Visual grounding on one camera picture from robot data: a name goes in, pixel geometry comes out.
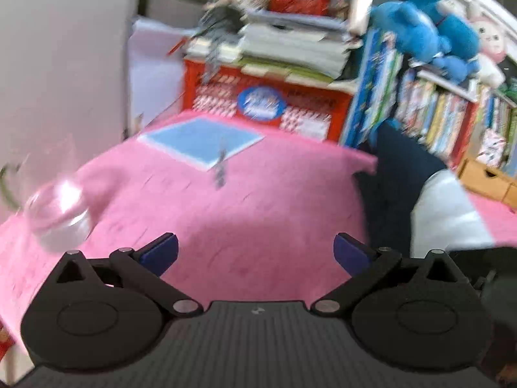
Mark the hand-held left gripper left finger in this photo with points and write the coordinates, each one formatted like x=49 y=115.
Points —
x=161 y=250

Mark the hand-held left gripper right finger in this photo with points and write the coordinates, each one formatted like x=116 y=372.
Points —
x=349 y=252

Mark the white navy red striped jacket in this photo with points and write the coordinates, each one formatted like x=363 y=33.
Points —
x=440 y=210

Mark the pink blanket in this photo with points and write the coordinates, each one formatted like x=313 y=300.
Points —
x=242 y=202

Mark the pen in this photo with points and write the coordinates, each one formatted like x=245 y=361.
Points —
x=221 y=167

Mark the clear glass cup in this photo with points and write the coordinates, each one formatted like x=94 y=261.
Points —
x=60 y=218

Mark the wooden drawer organizer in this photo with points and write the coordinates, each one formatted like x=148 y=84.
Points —
x=488 y=180

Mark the red plastic crate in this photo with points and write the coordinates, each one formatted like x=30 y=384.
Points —
x=315 y=105

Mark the row of books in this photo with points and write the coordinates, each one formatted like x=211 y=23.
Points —
x=440 y=117

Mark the white paper board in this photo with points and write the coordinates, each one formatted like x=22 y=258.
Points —
x=153 y=72

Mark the stack of papers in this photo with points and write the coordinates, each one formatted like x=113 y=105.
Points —
x=291 y=44

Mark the blue white plush toy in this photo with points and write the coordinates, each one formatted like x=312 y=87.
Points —
x=408 y=36
x=456 y=36

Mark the pink white rabbit plush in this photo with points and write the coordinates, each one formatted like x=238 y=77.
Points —
x=490 y=44

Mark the small red basket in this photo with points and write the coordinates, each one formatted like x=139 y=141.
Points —
x=297 y=0

